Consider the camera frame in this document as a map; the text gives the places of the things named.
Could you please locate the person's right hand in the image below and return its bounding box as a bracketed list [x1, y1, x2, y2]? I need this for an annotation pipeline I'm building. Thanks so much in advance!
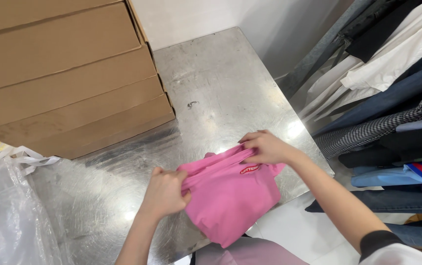
[238, 129, 299, 165]

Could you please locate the person's left hand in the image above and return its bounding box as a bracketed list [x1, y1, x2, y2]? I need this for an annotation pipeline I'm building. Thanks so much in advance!
[139, 166, 193, 222]

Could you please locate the pink garment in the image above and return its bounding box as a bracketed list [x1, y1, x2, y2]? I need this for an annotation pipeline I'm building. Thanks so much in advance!
[177, 143, 287, 249]

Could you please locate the flat brown cardboard box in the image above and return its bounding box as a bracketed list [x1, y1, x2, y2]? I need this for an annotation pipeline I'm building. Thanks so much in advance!
[0, 1, 149, 95]
[0, 74, 167, 148]
[0, 0, 127, 38]
[0, 93, 176, 160]
[0, 44, 159, 133]

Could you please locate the person's mauve garment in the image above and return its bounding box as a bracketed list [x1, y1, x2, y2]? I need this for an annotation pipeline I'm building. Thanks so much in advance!
[191, 237, 309, 265]

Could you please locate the white plastic bag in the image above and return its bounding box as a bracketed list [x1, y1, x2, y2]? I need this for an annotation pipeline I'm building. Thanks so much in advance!
[0, 145, 61, 176]

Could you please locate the clear plastic bag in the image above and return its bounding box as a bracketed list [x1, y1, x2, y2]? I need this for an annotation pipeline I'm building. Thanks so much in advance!
[0, 156, 65, 265]

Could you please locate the person's white black-cuffed sleeve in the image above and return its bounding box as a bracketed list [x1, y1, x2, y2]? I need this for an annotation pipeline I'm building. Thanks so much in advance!
[358, 230, 422, 265]

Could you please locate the rack of hanging clothes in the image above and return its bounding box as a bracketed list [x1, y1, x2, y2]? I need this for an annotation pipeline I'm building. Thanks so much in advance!
[277, 0, 422, 265]

